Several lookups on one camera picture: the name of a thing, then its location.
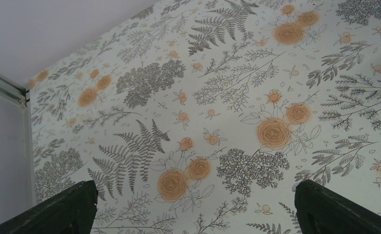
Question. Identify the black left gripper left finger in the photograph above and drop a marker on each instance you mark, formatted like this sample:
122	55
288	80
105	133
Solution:
71	211

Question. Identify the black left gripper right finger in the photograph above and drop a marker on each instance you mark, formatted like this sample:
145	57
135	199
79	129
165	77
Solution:
322	211

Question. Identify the aluminium frame post left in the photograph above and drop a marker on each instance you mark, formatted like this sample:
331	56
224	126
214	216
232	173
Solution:
16	150

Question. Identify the floral patterned table mat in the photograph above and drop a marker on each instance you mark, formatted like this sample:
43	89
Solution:
202	116

